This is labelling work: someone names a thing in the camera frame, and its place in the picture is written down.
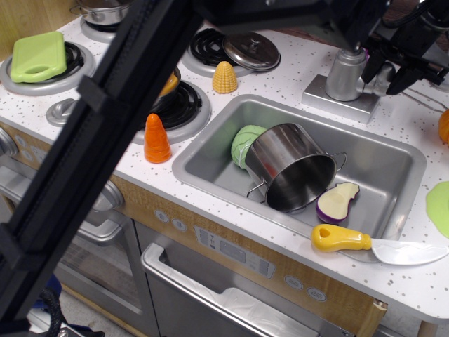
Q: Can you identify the yellow toy corn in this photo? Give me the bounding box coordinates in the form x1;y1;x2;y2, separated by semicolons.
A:
213;61;238;93

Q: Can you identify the silver oven door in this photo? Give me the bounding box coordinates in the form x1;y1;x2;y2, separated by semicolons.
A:
0;156;159;337

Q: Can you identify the yellow handled toy knife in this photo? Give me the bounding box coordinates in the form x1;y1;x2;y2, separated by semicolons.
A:
310;224;448;266

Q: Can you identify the stove burner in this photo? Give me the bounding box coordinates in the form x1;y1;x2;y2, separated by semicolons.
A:
80;18;120;44
182;28;267;78
154;81;212;145
1;42;95;96

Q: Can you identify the green plate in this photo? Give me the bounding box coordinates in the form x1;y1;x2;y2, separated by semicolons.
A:
426;181;448;237

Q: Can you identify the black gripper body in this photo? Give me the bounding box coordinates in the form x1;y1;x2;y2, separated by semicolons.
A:
366;1;448;86

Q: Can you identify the front left stove burner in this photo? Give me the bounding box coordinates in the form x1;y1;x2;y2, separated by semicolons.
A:
1;42;95;96

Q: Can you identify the orange toy pumpkin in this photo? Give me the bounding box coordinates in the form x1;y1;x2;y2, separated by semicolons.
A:
438;110;449;144

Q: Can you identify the back right stove burner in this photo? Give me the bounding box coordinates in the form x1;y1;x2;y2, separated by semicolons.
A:
182;28;267;78

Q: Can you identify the green toy cabbage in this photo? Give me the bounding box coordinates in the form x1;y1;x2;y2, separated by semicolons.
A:
231;125;267;169

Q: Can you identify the small steel pot on stove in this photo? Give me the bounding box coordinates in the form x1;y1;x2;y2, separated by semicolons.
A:
69;0;133;26

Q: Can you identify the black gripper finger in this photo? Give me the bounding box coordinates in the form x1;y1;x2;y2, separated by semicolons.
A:
386;67;423;95
361;50;386;83

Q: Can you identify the orange toy carrot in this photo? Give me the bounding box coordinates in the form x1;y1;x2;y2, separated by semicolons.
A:
144;113;172;164

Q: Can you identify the steel pot lid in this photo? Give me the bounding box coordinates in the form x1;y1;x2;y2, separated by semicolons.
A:
222;32;281;71

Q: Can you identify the green toy cutting board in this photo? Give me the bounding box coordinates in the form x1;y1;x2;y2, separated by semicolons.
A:
10;32;67;83

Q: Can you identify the silver faucet base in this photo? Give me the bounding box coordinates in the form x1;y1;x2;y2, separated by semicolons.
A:
302;49;380;124

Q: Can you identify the steel pot in sink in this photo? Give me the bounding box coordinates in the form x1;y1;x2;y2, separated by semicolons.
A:
246;123;347;213

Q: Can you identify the silver faucet lever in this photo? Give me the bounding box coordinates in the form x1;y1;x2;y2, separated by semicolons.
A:
356;62;396;97

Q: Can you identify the front right stove burner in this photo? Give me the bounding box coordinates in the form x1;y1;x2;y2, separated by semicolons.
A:
154;81;212;145

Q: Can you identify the silver dishwasher door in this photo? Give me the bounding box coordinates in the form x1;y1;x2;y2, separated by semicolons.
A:
136;223;352;336

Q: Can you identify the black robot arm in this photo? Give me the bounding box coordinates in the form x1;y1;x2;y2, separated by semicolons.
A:
1;1;448;324

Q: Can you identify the grey stove knob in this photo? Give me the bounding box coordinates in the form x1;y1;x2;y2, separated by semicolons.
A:
46;98;78;127

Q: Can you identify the grey sink basin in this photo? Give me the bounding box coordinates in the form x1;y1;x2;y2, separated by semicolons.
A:
173;95;427;240

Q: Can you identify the wire utensil handle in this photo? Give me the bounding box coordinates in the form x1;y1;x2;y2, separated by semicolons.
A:
402;89;448;113

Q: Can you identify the back left stove burner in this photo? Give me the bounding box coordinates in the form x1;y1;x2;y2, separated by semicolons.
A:
80;18;120;44

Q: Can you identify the black cable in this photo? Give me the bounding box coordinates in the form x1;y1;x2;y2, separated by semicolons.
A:
38;289;66;337

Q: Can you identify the toy eggplant half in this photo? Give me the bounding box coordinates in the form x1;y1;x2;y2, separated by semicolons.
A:
316;182;360;225

